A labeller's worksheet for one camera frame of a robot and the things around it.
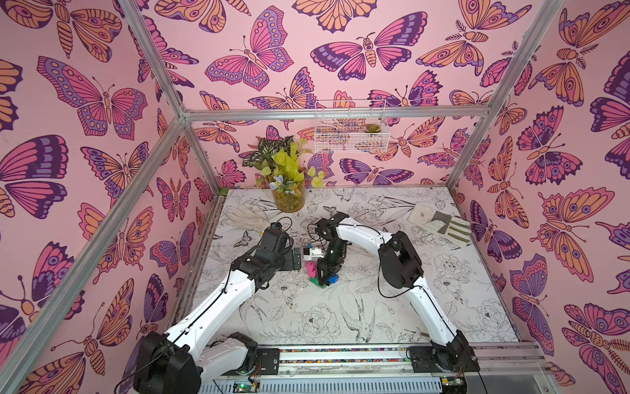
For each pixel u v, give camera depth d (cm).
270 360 73
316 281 87
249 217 109
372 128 92
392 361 75
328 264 83
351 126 95
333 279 85
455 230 104
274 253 61
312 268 88
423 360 73
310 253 88
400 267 62
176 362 38
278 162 97
